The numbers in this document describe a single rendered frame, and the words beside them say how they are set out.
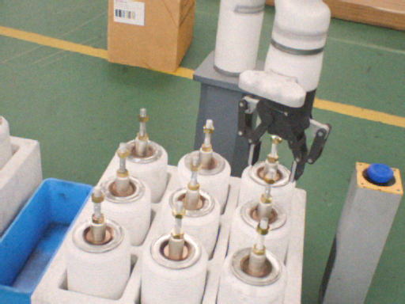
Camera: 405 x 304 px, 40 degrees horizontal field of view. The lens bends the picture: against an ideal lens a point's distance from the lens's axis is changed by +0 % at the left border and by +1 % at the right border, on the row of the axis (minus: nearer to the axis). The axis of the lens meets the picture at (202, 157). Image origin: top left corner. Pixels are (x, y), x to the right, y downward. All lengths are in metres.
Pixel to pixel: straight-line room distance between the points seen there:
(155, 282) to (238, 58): 0.57
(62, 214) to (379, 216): 0.65
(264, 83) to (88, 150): 0.85
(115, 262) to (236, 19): 0.58
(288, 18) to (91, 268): 0.44
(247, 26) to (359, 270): 0.53
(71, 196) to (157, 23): 0.84
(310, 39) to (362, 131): 1.03
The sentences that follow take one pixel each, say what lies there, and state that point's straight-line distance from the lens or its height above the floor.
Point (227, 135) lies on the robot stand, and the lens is 1.27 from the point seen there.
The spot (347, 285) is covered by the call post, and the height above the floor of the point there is 0.10.
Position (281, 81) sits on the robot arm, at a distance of 0.73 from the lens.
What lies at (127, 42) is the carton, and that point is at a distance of 1.92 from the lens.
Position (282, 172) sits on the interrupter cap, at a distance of 1.02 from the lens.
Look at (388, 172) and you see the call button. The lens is 0.95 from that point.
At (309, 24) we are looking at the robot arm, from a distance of 0.72.
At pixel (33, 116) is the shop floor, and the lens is 1.65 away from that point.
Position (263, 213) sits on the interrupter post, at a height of 0.26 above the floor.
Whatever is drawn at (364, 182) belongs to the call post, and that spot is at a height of 0.31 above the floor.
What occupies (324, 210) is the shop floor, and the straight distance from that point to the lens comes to 1.38.
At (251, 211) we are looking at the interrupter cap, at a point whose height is 0.25.
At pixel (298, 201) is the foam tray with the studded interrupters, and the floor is 0.18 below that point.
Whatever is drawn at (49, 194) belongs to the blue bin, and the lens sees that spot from 1.21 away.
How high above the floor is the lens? 0.82
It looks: 34 degrees down
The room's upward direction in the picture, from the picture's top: 6 degrees clockwise
